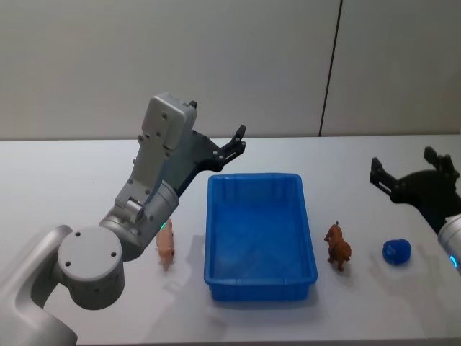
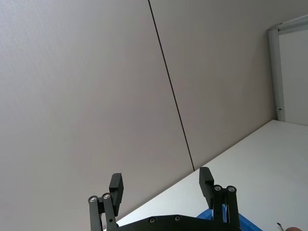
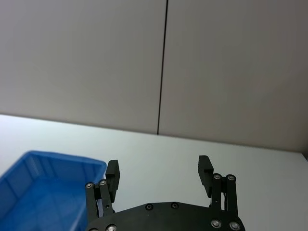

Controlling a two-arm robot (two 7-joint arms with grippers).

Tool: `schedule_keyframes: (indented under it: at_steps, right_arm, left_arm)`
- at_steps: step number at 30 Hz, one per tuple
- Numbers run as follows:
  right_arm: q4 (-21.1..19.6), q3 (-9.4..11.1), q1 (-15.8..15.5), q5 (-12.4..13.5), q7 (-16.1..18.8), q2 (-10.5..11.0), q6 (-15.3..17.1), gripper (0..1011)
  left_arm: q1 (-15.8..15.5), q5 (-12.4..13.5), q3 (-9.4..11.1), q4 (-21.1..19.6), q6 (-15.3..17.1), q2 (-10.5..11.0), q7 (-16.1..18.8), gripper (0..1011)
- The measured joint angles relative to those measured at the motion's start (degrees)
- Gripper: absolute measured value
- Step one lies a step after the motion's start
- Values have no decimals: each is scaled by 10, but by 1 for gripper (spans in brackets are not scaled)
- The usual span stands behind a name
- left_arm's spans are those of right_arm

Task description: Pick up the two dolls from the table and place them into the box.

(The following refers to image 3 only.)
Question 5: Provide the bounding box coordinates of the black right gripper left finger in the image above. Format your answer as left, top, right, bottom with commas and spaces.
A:
85, 159, 121, 223

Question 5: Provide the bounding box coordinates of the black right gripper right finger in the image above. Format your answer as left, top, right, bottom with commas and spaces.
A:
197, 155, 238, 213

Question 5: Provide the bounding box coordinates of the blue plastic bin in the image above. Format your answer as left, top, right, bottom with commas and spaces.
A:
0, 151, 107, 231

